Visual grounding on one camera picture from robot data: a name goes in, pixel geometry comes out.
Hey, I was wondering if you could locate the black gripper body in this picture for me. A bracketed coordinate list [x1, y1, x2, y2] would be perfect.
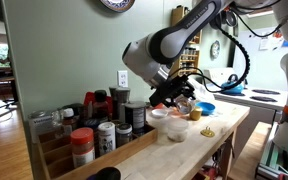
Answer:
[149, 75, 195, 107]

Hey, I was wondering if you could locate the labeled clear plastic bottle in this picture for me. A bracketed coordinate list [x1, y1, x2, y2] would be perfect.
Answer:
[175, 95, 195, 114]

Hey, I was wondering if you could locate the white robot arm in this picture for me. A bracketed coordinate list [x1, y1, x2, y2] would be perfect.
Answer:
[122, 0, 288, 152]

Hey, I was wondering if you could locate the white bottle lid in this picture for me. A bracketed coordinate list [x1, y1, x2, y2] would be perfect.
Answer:
[151, 109, 168, 118]

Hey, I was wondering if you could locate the light blue plastic bowl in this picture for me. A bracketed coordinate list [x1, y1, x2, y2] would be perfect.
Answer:
[197, 102, 215, 116]

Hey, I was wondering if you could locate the dark sauce bottle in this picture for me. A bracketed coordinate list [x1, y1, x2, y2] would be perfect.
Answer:
[93, 90, 109, 123]

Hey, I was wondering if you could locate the small white capped bottle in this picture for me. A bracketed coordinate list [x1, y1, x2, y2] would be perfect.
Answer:
[62, 108, 77, 136]

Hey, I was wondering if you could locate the lower wooden spice rack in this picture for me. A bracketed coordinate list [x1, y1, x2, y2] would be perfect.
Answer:
[176, 47, 199, 76]

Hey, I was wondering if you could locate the gold lidded small jar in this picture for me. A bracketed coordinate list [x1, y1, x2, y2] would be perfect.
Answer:
[189, 106, 202, 121]

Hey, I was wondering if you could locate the dark blue salt canister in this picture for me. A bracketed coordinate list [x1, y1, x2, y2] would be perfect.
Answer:
[125, 101, 146, 136]

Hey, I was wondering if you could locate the stainless steel shaker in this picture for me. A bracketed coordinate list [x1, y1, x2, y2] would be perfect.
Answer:
[116, 87, 130, 122]

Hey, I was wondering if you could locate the gold perforated sink strainer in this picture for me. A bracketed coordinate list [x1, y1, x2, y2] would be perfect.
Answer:
[200, 127, 215, 137]

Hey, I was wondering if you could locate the black lidded small jar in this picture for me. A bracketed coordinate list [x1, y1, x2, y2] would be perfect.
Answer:
[116, 123, 132, 147]

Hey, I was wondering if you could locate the blue tea kettle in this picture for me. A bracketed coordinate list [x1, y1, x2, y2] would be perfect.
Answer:
[221, 74, 244, 95]

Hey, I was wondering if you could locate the white lidded spice shaker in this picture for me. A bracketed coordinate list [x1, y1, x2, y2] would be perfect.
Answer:
[98, 122, 116, 156]

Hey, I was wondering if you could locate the white electric stove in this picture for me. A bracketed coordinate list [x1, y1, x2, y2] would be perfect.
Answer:
[202, 67, 288, 161]

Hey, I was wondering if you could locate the red lidded spice jar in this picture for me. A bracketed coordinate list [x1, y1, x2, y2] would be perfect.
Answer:
[70, 127, 95, 168]

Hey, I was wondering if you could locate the white box in tray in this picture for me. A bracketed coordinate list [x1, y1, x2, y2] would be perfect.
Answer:
[28, 111, 53, 143]

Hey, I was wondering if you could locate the wooden spice tray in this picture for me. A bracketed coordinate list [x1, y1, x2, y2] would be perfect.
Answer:
[37, 124, 158, 180]

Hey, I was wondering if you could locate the white wall power outlet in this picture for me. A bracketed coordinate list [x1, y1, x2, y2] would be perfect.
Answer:
[117, 70, 128, 87]

